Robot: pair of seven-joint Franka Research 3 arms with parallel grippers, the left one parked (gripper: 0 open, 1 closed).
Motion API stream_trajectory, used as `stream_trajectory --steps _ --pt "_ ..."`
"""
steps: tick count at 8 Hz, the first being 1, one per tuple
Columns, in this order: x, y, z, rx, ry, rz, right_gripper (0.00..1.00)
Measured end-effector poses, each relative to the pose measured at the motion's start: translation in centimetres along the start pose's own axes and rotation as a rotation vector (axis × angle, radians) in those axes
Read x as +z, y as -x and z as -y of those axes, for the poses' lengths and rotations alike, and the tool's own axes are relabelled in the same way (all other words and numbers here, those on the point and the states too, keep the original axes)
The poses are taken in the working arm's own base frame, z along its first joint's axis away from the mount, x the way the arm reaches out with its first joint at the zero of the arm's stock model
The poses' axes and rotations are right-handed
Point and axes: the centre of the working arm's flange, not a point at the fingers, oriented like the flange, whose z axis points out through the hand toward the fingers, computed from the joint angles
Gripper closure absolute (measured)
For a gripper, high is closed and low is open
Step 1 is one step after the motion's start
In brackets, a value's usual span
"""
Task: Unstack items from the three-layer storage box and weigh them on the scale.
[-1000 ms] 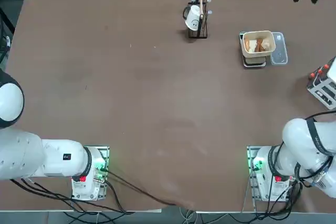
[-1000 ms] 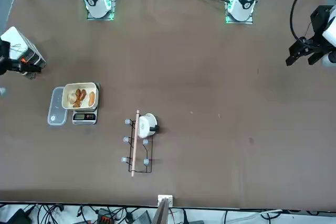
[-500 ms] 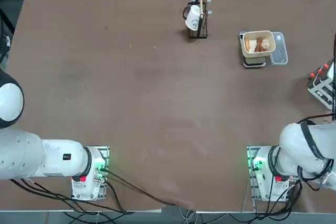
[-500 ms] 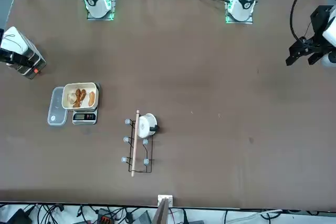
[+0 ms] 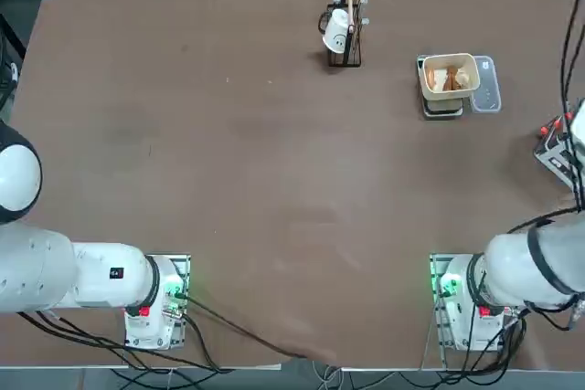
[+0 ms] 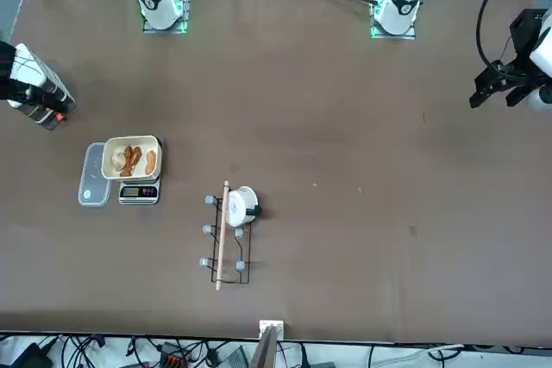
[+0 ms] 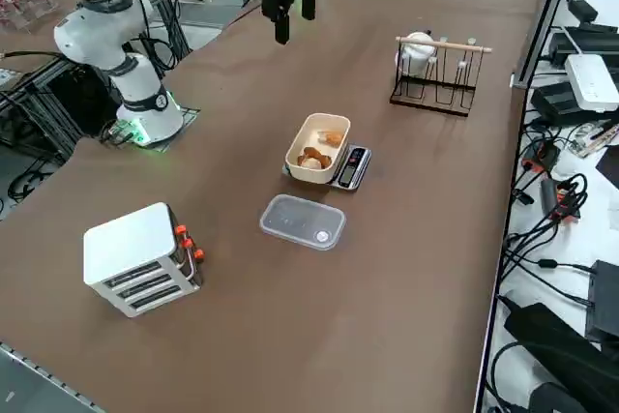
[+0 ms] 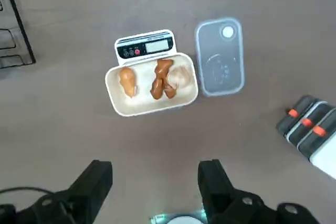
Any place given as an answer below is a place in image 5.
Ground black digital kitchen scale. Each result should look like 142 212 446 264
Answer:
416 55 464 121

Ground brown bread piece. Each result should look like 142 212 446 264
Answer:
442 65 460 91

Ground white smiley mug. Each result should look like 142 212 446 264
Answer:
318 7 355 54

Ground long black table cable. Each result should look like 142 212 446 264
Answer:
182 296 342 366

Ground cream rectangular container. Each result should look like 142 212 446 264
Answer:
420 52 481 101

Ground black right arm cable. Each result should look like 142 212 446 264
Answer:
559 0 585 214

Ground clear plastic lid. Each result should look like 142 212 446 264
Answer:
470 55 503 114

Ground black left arm base cables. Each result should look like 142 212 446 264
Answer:
16 296 234 390

